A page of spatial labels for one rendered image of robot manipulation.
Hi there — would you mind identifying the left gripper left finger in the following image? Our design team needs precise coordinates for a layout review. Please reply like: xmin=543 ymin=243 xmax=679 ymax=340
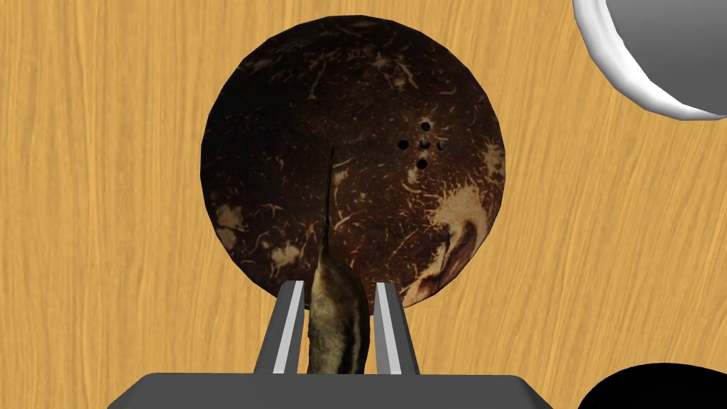
xmin=253 ymin=280 xmax=305 ymax=376

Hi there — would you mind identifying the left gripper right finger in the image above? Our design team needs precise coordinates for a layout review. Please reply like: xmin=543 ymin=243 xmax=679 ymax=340
xmin=373 ymin=282 xmax=421 ymax=376

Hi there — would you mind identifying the brown pointed banana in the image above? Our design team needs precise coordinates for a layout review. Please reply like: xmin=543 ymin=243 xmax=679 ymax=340
xmin=306 ymin=146 xmax=371 ymax=376

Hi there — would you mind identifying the dark brown round plate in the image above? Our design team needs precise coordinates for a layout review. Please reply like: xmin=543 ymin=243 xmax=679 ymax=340
xmin=199 ymin=14 xmax=507 ymax=317

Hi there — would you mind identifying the black round object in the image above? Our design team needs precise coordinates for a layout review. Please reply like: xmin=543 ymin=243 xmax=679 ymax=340
xmin=576 ymin=363 xmax=727 ymax=409

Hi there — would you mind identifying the white bowl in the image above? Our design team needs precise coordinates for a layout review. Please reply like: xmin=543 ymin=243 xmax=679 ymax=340
xmin=571 ymin=0 xmax=727 ymax=122

